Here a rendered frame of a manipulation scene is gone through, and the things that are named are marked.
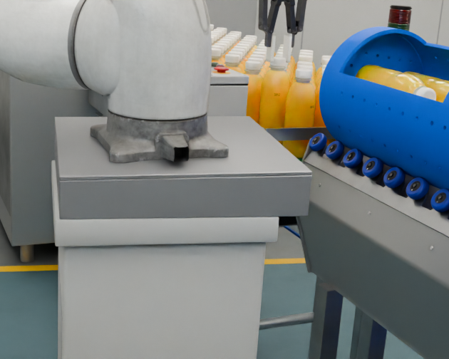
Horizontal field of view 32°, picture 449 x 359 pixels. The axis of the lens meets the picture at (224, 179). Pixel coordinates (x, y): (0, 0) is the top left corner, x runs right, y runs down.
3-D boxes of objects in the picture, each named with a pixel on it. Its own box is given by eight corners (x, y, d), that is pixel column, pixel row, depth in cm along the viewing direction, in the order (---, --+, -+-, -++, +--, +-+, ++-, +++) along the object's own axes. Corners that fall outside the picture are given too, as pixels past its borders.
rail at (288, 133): (266, 141, 181) (266, 129, 180) (264, 140, 182) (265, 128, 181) (405, 136, 197) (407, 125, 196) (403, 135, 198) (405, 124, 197)
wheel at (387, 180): (404, 168, 150) (410, 174, 151) (390, 162, 154) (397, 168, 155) (390, 186, 150) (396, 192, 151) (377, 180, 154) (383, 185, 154)
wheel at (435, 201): (455, 190, 137) (461, 196, 138) (439, 183, 140) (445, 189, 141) (440, 210, 136) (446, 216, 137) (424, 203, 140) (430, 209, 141)
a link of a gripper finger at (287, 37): (284, 32, 189) (286, 32, 189) (281, 60, 191) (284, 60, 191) (289, 33, 187) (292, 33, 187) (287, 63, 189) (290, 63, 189)
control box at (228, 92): (207, 119, 177) (209, 74, 174) (177, 102, 194) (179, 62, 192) (246, 118, 181) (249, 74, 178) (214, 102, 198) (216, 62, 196)
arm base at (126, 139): (118, 172, 107) (118, 132, 105) (88, 132, 126) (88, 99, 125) (241, 164, 113) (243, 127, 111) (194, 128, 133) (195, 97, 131)
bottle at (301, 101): (276, 152, 191) (282, 77, 186) (294, 148, 196) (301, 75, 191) (297, 158, 186) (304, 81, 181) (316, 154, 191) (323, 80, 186)
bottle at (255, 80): (264, 141, 201) (270, 70, 196) (254, 147, 195) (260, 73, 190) (239, 137, 204) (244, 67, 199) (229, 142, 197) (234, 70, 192)
